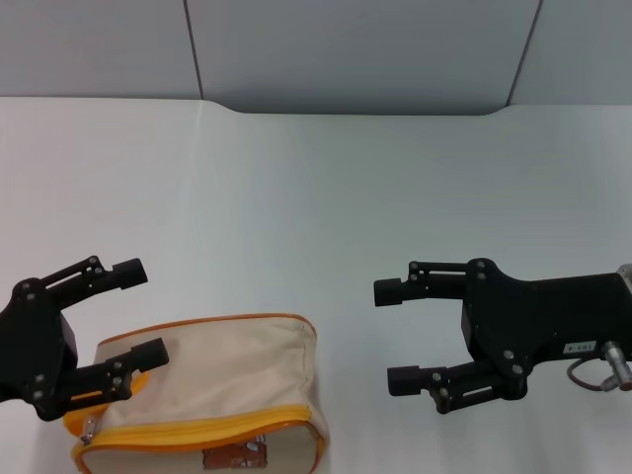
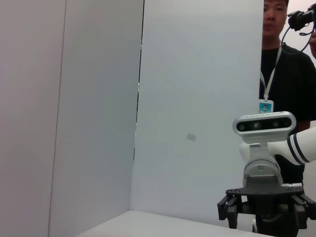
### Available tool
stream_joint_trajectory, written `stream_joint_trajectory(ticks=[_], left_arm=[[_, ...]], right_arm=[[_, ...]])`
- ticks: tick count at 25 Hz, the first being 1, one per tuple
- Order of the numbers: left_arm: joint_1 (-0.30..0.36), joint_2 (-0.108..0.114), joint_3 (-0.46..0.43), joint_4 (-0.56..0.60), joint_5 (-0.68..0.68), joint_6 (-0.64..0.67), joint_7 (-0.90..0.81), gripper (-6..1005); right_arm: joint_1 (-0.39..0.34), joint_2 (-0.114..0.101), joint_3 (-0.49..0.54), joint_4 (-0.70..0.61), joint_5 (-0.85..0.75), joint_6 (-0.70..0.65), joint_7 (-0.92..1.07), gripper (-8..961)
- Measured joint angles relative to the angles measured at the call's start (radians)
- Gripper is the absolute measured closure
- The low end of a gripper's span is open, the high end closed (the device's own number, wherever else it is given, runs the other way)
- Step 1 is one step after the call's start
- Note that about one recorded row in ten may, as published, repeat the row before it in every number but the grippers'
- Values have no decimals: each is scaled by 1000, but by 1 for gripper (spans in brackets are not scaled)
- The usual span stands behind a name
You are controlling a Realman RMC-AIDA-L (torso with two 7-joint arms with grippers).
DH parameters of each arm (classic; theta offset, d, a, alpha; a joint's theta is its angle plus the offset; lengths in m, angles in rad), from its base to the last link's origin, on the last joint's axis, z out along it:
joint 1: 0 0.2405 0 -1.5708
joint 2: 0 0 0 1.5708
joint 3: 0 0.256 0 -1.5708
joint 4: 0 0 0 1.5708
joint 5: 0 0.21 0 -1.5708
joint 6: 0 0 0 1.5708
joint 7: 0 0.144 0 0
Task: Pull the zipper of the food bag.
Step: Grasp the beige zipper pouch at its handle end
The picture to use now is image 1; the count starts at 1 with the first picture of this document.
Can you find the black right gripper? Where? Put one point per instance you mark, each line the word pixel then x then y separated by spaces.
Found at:
pixel 518 316

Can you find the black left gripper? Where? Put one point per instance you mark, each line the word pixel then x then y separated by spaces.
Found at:
pixel 34 340

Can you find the silver metal zipper pull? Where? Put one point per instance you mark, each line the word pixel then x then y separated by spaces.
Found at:
pixel 89 428

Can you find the beige food bag orange trim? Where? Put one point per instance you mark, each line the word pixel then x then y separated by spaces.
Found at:
pixel 222 365

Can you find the silver right arm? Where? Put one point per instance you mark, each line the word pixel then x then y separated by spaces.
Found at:
pixel 626 281

